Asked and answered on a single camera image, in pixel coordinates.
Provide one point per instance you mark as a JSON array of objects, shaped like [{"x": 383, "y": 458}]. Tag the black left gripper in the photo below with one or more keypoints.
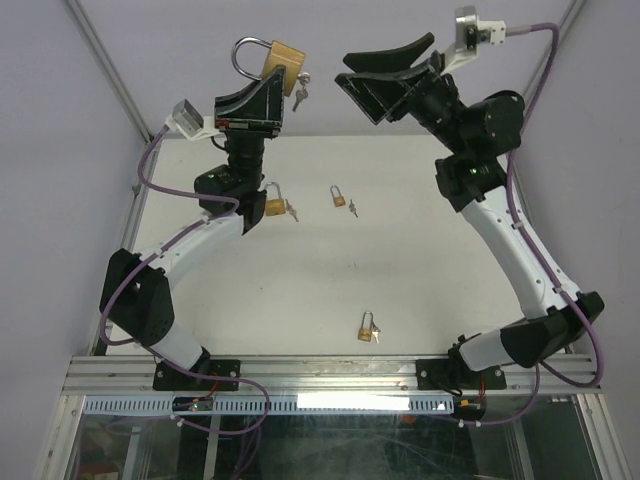
[{"x": 256, "y": 111}]

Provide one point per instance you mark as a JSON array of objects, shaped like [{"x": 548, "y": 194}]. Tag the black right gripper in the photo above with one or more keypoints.
[{"x": 384, "y": 84}]

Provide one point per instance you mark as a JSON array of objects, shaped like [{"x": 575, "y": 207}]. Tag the large brass padlock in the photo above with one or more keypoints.
[{"x": 279, "y": 55}]

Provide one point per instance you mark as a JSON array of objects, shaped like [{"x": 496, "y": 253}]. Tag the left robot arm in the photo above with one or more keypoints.
[{"x": 137, "y": 290}]

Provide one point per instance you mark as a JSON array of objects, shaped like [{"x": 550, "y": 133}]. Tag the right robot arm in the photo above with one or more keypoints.
[{"x": 556, "y": 312}]

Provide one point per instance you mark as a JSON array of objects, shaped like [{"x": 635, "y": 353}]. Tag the medium brass padlock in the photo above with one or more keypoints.
[{"x": 275, "y": 203}]

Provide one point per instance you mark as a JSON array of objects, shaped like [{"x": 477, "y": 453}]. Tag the small brass padlock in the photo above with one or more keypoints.
[{"x": 337, "y": 197}]

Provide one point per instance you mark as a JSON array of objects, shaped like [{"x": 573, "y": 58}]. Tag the brass padlock with keys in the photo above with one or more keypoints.
[{"x": 365, "y": 332}]

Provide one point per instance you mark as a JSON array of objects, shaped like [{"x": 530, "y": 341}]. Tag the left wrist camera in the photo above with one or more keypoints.
[{"x": 186, "y": 120}]

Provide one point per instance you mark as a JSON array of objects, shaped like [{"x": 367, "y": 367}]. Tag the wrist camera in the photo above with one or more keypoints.
[
  {"x": 470, "y": 33},
  {"x": 186, "y": 120}
]

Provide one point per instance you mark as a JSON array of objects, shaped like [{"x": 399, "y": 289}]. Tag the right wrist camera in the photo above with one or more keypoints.
[{"x": 470, "y": 33}]

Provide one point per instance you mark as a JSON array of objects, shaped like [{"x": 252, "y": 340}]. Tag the left aluminium frame post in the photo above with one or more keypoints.
[{"x": 106, "y": 65}]

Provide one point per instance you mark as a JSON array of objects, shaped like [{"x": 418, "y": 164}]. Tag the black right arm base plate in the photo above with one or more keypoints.
[{"x": 452, "y": 376}]

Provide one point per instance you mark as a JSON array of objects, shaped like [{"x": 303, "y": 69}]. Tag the grey slotted cable duct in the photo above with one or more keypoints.
[{"x": 297, "y": 404}]

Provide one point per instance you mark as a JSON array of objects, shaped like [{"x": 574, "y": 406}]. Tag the aluminium front rail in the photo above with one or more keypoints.
[{"x": 136, "y": 374}]

